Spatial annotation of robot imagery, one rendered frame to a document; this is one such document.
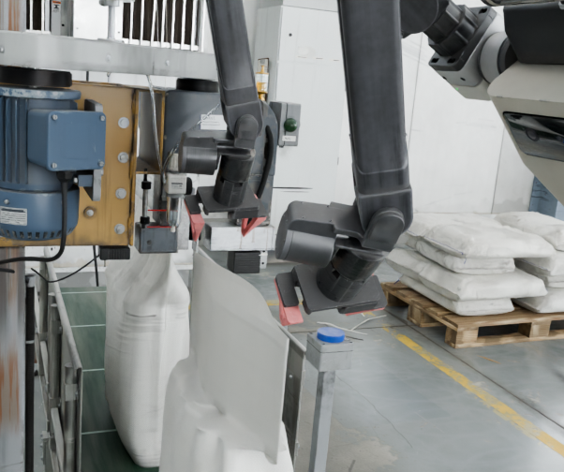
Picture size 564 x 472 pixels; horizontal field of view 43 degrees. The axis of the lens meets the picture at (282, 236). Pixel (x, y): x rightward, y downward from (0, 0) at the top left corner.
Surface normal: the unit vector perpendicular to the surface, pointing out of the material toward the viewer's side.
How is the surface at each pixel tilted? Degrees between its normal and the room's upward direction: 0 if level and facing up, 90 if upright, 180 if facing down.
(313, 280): 45
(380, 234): 116
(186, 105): 90
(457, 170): 90
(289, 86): 90
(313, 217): 27
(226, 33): 102
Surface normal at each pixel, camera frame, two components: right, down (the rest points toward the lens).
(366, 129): -0.01, 0.62
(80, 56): 0.87, 0.18
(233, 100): 0.18, 0.43
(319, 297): 0.27, -0.53
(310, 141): 0.37, 0.23
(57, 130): 0.73, 0.21
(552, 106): -0.76, 0.63
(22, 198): 0.07, 0.25
